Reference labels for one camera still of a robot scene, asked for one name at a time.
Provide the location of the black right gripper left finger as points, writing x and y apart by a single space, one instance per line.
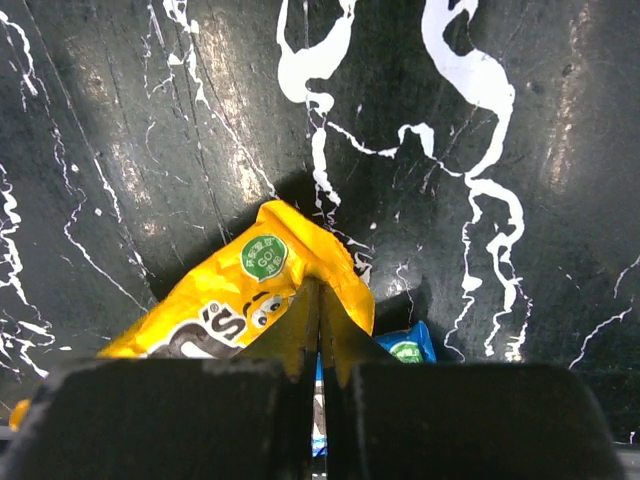
249 417

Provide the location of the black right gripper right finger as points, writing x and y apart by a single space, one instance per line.
386 419

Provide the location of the yellow M&M bag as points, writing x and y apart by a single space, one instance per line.
226 302

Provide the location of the blue M&M bag front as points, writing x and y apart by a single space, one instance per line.
408 346

